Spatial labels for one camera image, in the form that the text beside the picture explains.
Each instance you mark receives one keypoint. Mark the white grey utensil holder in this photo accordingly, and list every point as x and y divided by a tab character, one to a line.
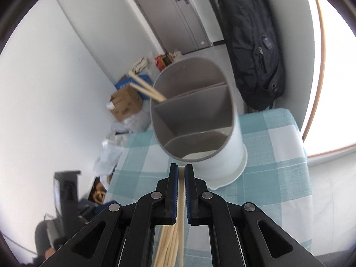
230	150

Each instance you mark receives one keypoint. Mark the blue cardboard box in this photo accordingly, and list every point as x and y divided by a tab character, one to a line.
122	84

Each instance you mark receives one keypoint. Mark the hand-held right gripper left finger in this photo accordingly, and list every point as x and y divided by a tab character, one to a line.
174	192

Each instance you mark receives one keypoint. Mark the curved wooden frame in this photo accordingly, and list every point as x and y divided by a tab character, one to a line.
322	61

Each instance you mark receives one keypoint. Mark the red snack bag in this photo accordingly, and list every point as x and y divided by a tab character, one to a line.
160	61

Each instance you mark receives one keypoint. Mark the white tote bag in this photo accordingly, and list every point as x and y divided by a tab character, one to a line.
140	65

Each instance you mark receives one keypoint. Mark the teal white checked tablecloth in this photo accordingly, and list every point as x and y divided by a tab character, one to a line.
278	172

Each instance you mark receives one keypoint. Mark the grey door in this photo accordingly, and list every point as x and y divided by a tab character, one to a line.
172	19

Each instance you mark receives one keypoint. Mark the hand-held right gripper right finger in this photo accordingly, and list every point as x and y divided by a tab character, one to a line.
188	192

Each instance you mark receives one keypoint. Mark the pile of white plastic bags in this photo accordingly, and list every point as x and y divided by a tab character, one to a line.
108	155

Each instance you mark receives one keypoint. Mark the black backpack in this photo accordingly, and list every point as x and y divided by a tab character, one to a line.
250	47

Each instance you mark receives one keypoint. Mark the wooden chopstick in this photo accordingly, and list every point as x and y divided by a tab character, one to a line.
147	86
146	92
173	242
181	200
161	250

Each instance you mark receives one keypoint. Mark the brown cardboard box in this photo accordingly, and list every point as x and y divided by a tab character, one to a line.
126	103

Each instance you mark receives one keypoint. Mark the black metal rack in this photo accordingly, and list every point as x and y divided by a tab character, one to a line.
68	192

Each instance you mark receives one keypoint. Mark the cream paper bag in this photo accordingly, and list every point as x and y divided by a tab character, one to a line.
175	55

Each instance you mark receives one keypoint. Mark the brown paper bag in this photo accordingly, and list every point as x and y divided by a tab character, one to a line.
98	194

